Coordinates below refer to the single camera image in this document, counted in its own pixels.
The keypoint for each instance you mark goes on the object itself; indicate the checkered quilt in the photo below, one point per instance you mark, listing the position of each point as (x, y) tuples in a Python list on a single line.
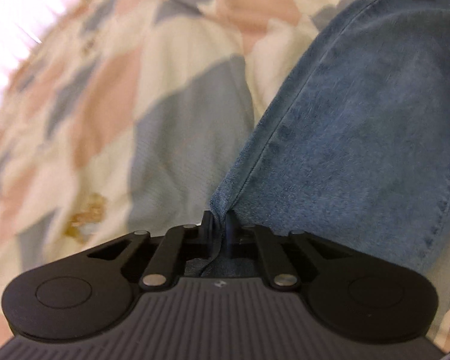
[(116, 101)]

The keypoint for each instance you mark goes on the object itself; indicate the blue jeans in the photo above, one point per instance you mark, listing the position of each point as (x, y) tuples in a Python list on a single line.
[(341, 138)]

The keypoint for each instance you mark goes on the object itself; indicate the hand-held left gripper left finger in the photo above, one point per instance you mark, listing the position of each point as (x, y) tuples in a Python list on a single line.
[(208, 230)]

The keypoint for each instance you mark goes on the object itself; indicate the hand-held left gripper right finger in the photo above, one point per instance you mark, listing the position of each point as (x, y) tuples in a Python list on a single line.
[(231, 232)]

